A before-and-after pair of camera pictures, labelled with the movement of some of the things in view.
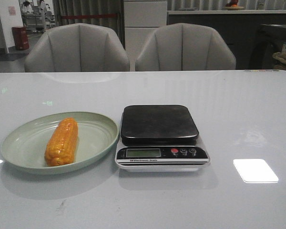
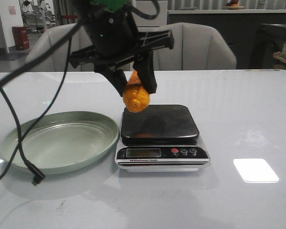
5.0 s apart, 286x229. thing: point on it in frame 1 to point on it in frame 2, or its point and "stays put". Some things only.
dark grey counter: (239, 28) stays put
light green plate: (24, 141) stays put
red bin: (21, 38) stays put
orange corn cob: (62, 146) to (136, 97)
